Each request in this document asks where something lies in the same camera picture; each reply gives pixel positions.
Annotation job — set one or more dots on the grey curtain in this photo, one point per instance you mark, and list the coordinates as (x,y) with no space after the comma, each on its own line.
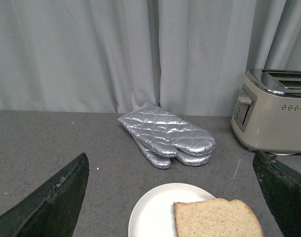
(114,56)

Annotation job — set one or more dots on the silver quilted oven mitt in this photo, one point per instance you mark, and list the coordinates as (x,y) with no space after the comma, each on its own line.
(166,134)
(164,163)

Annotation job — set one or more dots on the white round plate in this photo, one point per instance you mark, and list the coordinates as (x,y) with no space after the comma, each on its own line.
(153,214)

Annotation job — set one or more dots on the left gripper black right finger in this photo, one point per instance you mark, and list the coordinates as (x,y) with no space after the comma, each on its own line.
(281,188)

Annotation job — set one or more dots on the slice of brown bread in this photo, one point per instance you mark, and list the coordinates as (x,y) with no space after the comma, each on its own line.
(216,217)

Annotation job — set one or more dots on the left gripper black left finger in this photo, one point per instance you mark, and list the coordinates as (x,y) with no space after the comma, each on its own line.
(52,210)

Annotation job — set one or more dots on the upper silver quilted oven mitt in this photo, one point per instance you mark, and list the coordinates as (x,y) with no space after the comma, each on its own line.
(166,134)

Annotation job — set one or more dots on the beige two-slot toaster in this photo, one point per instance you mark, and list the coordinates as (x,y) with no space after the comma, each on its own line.
(267,115)

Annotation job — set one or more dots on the lower silver quilted oven mitt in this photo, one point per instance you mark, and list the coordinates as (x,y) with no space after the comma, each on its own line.
(164,163)

